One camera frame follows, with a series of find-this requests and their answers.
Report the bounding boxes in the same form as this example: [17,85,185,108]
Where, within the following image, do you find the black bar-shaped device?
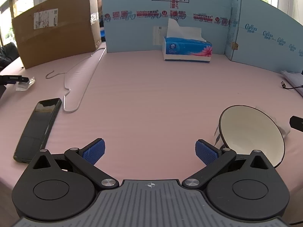
[0,75,29,86]

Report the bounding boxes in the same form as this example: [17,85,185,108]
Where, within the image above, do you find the white plastic bag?
[281,70,303,87]

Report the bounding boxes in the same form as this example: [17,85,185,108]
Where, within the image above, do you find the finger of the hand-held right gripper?
[289,115,303,131]

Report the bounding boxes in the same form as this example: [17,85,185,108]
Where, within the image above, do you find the dark bag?
[0,42,20,72]

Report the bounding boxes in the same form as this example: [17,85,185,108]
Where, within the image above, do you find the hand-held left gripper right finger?
[182,139,277,191]

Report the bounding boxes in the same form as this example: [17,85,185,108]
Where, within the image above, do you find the blue floral tissue box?
[162,18,213,63]

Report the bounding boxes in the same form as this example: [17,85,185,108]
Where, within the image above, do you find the white wire clothes hanger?
[45,48,106,112]

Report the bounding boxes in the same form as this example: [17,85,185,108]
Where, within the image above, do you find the black cable with plug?
[280,81,303,98]

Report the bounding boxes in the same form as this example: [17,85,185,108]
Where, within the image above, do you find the black smartphone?
[13,97,62,164]

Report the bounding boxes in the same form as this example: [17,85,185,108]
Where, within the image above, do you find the large brown cardboard box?
[11,0,103,70]

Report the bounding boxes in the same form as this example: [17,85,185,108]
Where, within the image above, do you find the light blue panel blue logos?
[224,0,303,74]

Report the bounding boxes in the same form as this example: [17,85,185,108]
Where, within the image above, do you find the clear plastic wrapper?
[15,77,36,92]

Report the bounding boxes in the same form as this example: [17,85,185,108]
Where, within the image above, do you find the light blue panel red tape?
[100,0,237,54]

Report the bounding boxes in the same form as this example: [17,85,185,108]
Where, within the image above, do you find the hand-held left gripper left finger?
[25,138,119,191]

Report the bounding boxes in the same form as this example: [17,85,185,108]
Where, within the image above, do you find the white bowl with black rim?
[219,105,286,169]

